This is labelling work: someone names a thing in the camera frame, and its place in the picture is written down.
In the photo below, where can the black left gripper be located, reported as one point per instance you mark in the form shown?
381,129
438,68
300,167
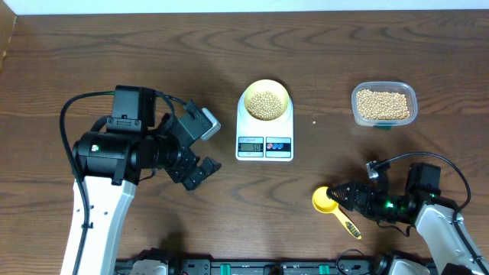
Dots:
181,169

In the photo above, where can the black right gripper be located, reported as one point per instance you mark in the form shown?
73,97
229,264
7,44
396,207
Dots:
368,190

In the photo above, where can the yellow measuring scoop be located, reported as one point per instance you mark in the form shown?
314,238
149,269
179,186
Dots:
322,203

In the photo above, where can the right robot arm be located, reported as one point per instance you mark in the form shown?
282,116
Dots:
437,219

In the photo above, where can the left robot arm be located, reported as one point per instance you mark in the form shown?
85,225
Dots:
99,205

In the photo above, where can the white digital kitchen scale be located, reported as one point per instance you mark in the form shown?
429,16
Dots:
258,140

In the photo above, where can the yellow bowl on scale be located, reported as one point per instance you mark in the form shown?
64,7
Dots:
266,100

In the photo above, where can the clear plastic soybean container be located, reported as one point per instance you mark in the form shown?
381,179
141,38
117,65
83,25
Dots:
384,104

